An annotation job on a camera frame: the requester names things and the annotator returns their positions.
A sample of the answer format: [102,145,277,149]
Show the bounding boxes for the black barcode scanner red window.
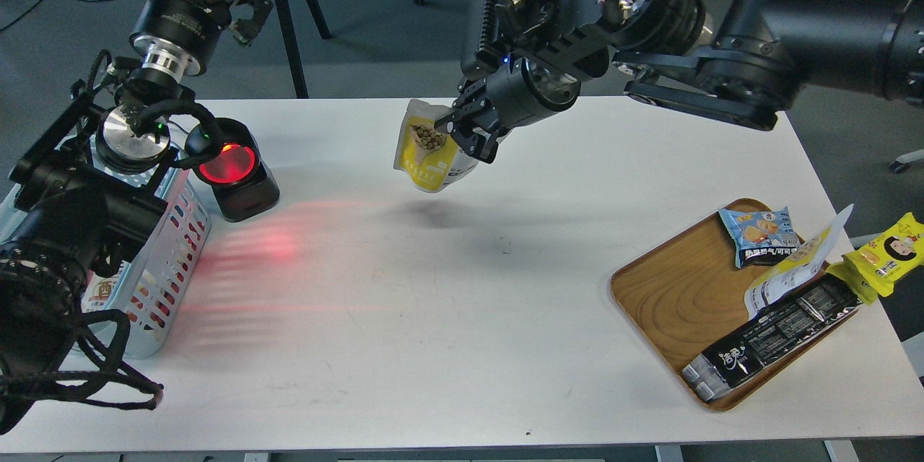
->
[184,118,280,222]

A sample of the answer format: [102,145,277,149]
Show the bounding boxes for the black long snack package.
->
[681,274,863,402]

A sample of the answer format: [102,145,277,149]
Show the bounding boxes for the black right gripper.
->
[433,58,582,164]

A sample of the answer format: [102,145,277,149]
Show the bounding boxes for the yellow white snack pouch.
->
[393,99,479,193]

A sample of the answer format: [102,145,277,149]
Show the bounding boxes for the yellow cartoon snack packet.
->
[826,212,923,305]

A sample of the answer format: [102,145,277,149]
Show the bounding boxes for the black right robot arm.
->
[435,0,923,163]

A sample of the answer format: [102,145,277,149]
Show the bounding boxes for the white yellow snack bag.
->
[744,204,854,318]

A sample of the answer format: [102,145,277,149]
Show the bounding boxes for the light blue plastic basket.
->
[0,148,212,359]

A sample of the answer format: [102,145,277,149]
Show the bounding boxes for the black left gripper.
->
[115,0,274,77]

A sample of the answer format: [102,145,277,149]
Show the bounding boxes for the blue snack packet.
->
[718,206,803,269]

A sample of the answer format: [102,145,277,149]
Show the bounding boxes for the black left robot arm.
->
[2,0,280,433]

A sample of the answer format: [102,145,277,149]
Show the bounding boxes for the snacks inside basket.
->
[80,269,123,312]

